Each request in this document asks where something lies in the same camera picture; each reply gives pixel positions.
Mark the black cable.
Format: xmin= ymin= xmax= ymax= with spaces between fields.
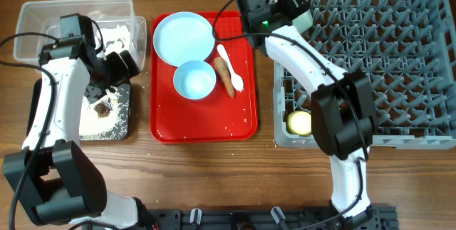
xmin=0 ymin=18 xmax=106 ymax=230
xmin=212 ymin=0 xmax=370 ymax=230

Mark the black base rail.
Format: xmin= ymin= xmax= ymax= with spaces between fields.
xmin=150 ymin=205 xmax=400 ymax=230

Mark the brown food scrap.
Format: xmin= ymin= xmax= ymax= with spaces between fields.
xmin=93 ymin=102 xmax=110 ymax=118

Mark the yellow plastic cup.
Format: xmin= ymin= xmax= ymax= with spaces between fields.
xmin=286 ymin=111 xmax=312 ymax=136

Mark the large white plate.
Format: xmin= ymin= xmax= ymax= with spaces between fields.
xmin=152 ymin=11 xmax=215 ymax=67

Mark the white napkin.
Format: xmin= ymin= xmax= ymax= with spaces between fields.
xmin=95 ymin=25 xmax=136 ymax=55

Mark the right black cable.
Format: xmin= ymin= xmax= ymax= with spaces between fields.
xmin=212 ymin=0 xmax=370 ymax=230

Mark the clear plastic bin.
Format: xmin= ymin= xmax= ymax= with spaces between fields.
xmin=16 ymin=0 xmax=147 ymax=70

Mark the white plastic spoon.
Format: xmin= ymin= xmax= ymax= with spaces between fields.
xmin=217 ymin=44 xmax=244 ymax=92

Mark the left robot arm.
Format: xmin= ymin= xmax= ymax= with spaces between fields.
xmin=2 ymin=14 xmax=160 ymax=229

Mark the black plastic tray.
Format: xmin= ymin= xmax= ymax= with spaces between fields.
xmin=26 ymin=75 xmax=133 ymax=142

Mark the left black cable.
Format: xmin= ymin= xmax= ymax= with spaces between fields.
xmin=0 ymin=18 xmax=106 ymax=230

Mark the light blue rice bowl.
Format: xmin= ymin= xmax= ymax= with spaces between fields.
xmin=173 ymin=61 xmax=217 ymax=100

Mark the mint green bowl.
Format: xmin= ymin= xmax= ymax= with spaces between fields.
xmin=292 ymin=9 xmax=314 ymax=33

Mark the red serving tray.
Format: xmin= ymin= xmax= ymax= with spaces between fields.
xmin=150 ymin=10 xmax=258 ymax=144

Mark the grey dishwasher rack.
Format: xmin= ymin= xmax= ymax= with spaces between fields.
xmin=270 ymin=0 xmax=456 ymax=150

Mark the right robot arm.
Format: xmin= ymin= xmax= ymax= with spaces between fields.
xmin=235 ymin=0 xmax=378 ymax=229

